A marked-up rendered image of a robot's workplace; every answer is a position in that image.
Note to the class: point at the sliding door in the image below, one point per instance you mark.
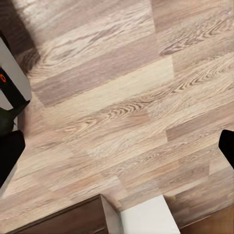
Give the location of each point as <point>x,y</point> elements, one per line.
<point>219,223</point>

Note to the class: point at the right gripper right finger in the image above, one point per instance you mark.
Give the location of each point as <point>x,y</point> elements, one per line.
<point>226,145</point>

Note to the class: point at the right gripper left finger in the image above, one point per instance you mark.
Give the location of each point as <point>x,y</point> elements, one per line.
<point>12,145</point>

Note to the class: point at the bench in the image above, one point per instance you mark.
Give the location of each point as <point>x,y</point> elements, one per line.
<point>90,216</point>

